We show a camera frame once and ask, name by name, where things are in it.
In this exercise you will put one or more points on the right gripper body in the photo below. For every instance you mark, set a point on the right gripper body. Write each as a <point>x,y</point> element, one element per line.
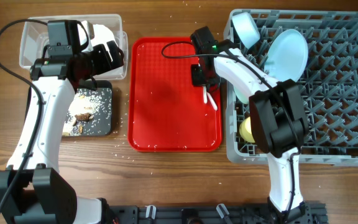
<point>200,79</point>

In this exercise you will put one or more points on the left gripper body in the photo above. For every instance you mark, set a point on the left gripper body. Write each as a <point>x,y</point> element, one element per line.
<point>97,61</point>

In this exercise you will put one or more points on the white plastic fork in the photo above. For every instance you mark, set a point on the white plastic fork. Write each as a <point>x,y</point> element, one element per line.
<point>205,98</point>

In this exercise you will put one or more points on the white plastic spoon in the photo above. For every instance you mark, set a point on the white plastic spoon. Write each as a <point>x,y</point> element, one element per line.
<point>212,101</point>

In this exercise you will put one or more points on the white paper napkin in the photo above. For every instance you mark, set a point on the white paper napkin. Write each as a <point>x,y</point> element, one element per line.
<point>102,35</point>

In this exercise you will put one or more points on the mint green bowl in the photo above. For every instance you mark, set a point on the mint green bowl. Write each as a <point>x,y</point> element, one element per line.
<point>241,95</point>

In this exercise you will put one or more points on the food scraps and rice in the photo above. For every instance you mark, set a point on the food scraps and rice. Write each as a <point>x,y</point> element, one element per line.
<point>85,110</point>

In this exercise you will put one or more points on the light blue bowl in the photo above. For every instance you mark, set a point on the light blue bowl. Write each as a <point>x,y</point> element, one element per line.
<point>246,29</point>

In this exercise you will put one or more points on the yellow plastic cup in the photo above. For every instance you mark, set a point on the yellow plastic cup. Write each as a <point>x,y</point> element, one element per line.
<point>245,131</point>

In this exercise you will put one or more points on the light blue plate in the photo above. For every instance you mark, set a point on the light blue plate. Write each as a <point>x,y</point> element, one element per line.
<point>287,56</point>

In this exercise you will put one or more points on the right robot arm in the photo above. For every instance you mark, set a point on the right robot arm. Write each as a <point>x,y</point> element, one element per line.
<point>277,117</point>

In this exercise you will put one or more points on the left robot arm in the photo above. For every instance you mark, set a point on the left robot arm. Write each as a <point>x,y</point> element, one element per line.
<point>31,188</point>

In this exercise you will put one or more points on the grey dishwasher rack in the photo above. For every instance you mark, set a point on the grey dishwasher rack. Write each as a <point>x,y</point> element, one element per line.
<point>329,84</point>

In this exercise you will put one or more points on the red serving tray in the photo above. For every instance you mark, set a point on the red serving tray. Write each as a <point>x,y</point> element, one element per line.
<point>166,112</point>

